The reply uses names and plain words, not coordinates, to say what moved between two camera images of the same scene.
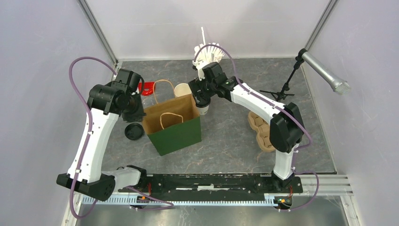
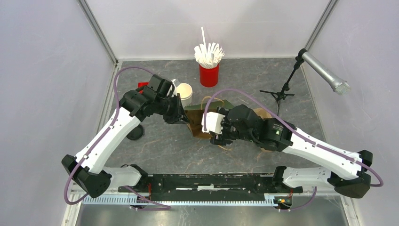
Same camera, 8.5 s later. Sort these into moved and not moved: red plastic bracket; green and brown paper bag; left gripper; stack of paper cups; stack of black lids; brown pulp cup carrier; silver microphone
Moved: brown pulp cup carrier; green and brown paper bag; left gripper
Not moved: stack of paper cups; stack of black lids; silver microphone; red plastic bracket
